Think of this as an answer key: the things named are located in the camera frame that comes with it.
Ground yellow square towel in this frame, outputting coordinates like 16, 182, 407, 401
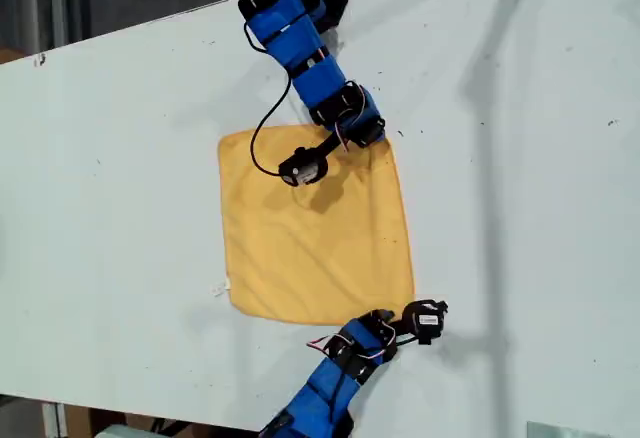
217, 124, 417, 327

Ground white box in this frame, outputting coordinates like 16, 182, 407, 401
93, 423, 162, 438

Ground brown cardboard box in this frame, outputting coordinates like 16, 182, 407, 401
64, 405, 154, 438

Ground white table leg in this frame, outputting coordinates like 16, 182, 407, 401
41, 401, 69, 438

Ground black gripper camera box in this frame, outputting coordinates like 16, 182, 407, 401
277, 146, 330, 188
401, 298, 450, 346

